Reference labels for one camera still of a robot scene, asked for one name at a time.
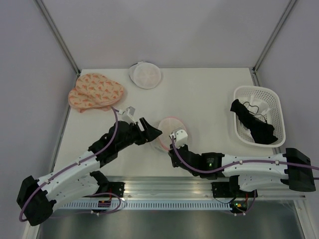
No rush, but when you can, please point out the white garment in basket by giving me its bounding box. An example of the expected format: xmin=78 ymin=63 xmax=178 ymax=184
xmin=244 ymin=95 xmax=271 ymax=116

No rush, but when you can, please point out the orange floral patterned bra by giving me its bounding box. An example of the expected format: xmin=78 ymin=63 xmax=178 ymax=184
xmin=68 ymin=73 xmax=125 ymax=113

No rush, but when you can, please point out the white slotted cable duct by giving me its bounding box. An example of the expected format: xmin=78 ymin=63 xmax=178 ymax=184
xmin=60 ymin=199 xmax=231 ymax=211

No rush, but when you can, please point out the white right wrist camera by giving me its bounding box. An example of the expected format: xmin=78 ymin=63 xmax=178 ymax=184
xmin=169 ymin=128 xmax=188 ymax=148

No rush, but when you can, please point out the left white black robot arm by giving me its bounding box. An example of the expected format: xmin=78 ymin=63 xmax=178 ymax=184
xmin=16 ymin=118 xmax=162 ymax=226

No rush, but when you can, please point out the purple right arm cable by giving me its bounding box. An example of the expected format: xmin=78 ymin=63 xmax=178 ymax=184
xmin=170 ymin=135 xmax=319 ymax=180

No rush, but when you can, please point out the left aluminium frame post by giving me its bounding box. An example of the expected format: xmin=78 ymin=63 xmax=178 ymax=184
xmin=33 ymin=0 xmax=81 ymax=76

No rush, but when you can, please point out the aluminium mounting rail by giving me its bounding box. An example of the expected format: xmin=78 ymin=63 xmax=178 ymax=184
xmin=106 ymin=176 xmax=306 ymax=200

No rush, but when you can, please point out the aluminium frame post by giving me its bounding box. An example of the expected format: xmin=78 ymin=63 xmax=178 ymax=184
xmin=251 ymin=0 xmax=299 ymax=74
xmin=33 ymin=0 xmax=81 ymax=76

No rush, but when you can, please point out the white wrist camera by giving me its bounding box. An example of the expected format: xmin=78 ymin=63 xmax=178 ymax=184
xmin=118 ymin=107 xmax=136 ymax=124
xmin=169 ymin=128 xmax=188 ymax=148

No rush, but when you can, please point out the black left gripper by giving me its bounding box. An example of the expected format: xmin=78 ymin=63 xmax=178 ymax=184
xmin=117 ymin=118 xmax=162 ymax=151

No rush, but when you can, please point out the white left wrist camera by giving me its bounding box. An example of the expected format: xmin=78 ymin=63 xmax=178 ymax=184
xmin=118 ymin=107 xmax=136 ymax=124

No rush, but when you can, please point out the pink-trimmed mesh laundry bag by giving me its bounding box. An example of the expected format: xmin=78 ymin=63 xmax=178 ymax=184
xmin=151 ymin=117 xmax=188 ymax=153

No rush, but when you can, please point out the right aluminium frame post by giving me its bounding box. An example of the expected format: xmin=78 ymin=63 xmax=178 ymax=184
xmin=251 ymin=0 xmax=299 ymax=74

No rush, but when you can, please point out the white mesh laundry bag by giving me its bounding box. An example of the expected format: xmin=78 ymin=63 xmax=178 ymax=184
xmin=129 ymin=61 xmax=162 ymax=90

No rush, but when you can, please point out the black garment in basket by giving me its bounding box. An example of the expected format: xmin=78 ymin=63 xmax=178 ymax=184
xmin=230 ymin=99 xmax=278 ymax=145

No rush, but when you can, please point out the white perforated plastic basket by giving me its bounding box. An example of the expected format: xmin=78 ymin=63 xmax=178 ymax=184
xmin=233 ymin=86 xmax=286 ymax=148

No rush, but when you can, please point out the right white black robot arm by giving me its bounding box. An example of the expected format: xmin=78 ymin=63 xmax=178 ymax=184
xmin=168 ymin=145 xmax=318 ymax=197

